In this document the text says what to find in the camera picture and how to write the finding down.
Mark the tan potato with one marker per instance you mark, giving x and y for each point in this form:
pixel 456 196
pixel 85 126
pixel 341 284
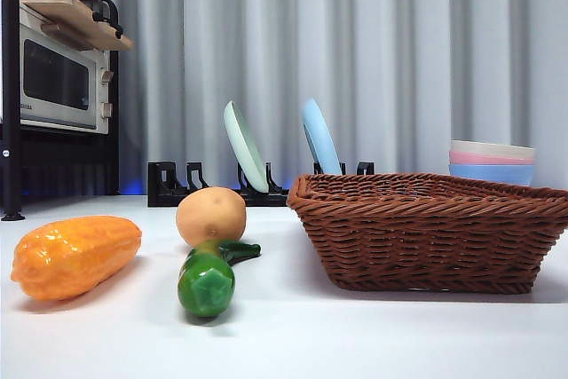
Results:
pixel 210 215

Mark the green toy cucumber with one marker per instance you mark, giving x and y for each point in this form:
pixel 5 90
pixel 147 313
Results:
pixel 204 286

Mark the brown wicker basket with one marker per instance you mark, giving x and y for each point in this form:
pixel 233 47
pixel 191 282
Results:
pixel 421 237

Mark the orange toy corn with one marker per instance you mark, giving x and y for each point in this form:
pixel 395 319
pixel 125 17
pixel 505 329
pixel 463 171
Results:
pixel 75 255

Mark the pale green plate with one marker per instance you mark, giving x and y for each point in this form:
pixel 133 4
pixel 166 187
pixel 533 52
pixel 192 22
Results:
pixel 244 144

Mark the light blue plate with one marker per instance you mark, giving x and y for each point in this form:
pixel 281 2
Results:
pixel 321 139

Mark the black dish rack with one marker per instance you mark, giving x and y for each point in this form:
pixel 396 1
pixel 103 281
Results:
pixel 168 192

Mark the grey curtain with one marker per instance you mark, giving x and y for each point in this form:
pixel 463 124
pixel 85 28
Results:
pixel 399 64

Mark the pink bowl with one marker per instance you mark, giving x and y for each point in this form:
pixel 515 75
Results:
pixel 488 160

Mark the blue bowl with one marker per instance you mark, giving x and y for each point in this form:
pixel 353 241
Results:
pixel 492 174

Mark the cream bowl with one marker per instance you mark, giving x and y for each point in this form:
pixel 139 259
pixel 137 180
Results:
pixel 492 148

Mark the white toaster oven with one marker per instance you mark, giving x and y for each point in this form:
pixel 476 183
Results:
pixel 57 77

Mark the wooden cutting board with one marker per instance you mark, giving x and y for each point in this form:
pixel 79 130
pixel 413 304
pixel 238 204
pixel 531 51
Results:
pixel 75 19

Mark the black metal shelf rack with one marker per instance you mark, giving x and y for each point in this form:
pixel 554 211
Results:
pixel 11 130

